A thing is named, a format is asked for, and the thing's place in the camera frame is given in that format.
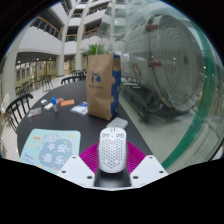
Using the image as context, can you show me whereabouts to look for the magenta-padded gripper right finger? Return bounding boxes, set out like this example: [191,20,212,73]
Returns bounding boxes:
[111,141,170,188]

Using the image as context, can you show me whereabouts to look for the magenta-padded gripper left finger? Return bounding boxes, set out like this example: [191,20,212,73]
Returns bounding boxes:
[56,142,113,188]

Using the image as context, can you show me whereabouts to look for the white perforated computer mouse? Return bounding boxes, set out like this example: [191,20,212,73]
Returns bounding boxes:
[98,126,129,175]

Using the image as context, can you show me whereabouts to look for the light teal printed mouse pad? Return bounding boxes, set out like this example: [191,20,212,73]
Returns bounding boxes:
[20,128,82,175]

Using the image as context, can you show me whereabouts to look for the clear plastic bag blue contents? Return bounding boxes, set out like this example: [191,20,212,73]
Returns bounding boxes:
[70,101,89,117]

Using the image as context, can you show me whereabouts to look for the orange flat packet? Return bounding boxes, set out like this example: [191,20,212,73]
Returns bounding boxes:
[59,99,75,107]

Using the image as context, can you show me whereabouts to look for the small white box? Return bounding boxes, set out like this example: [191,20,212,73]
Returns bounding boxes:
[43,102,54,112]

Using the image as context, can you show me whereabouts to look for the small clear plastic packet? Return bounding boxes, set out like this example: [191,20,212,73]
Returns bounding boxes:
[26,107,43,119]

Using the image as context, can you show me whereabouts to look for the black slatted chair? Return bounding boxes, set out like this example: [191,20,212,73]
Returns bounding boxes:
[60,74,87,85]
[4,92,35,133]

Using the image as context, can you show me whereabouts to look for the brown paper bag blue print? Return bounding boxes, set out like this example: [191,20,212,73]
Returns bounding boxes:
[85,53,122,122]

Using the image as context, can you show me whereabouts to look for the green-edged glass barrier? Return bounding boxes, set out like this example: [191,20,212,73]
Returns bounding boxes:
[114,0,224,169]

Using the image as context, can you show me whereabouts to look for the group of dark chairs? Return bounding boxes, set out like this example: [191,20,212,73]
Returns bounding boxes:
[14,74,55,98]

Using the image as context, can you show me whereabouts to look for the white lattice chair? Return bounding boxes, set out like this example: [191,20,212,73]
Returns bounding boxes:
[0,92,11,115]

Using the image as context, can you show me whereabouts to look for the large white cylindrical exhibit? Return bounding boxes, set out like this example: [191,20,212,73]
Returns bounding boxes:
[120,13,207,121]

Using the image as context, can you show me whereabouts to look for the green potted plant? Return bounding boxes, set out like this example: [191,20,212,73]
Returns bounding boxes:
[80,43,112,57]

